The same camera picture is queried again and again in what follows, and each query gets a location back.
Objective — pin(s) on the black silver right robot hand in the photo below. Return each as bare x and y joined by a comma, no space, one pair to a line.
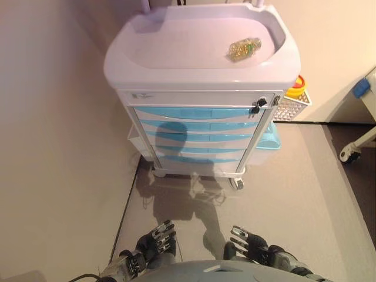
252,246

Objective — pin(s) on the black cart keys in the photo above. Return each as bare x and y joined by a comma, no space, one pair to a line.
260,102

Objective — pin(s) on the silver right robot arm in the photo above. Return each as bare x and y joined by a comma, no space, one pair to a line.
285,261

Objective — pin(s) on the grey robot torso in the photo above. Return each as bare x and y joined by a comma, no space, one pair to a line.
211,273

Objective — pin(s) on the blue lidded waste bin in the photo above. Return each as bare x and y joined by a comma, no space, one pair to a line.
268,142

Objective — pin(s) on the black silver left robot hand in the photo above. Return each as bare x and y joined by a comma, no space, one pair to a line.
155,246

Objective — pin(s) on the white medical cart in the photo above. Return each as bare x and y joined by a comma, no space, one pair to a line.
191,44

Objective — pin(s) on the white lattice basket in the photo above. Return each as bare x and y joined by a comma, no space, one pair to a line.
289,110

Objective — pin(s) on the white side bin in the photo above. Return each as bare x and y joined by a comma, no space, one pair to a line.
136,141

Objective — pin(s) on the clear capsule bottle green label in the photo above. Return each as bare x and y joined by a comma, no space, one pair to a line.
243,49

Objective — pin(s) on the yellow sharps container red lid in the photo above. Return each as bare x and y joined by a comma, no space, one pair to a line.
296,92

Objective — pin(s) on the grey cart caster wheel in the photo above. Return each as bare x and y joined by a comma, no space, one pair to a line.
239,183

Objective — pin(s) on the blue bed corner bumper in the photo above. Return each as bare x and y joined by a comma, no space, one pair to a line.
361,88

